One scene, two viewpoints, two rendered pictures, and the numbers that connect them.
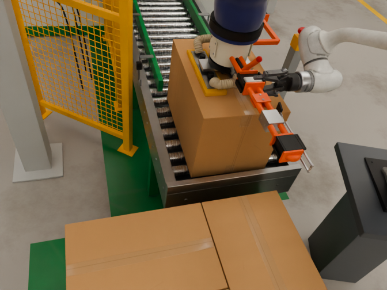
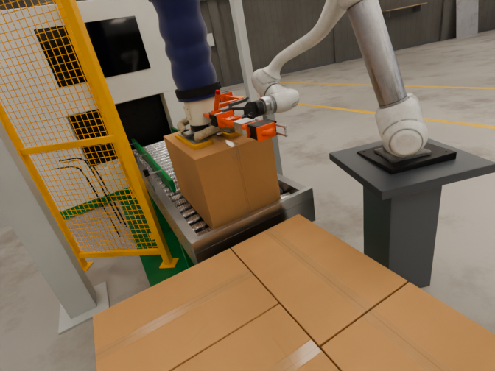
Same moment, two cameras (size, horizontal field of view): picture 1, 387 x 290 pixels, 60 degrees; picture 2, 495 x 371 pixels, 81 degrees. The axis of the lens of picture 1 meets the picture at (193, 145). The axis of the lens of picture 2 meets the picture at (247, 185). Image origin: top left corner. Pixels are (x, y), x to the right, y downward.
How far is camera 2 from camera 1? 0.57 m
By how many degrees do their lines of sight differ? 21
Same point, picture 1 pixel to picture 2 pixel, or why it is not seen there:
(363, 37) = (291, 48)
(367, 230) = (383, 190)
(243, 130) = (239, 163)
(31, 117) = (60, 252)
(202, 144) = (207, 190)
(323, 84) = (283, 99)
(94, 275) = (128, 349)
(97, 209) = not seen: hidden behind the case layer
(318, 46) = (266, 76)
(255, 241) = (293, 256)
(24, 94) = (46, 229)
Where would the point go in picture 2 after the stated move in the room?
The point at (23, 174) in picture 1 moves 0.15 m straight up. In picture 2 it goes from (69, 322) to (58, 305)
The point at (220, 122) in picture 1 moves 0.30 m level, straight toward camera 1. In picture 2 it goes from (212, 160) to (205, 190)
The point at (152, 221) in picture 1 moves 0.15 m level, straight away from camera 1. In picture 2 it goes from (184, 279) to (183, 257)
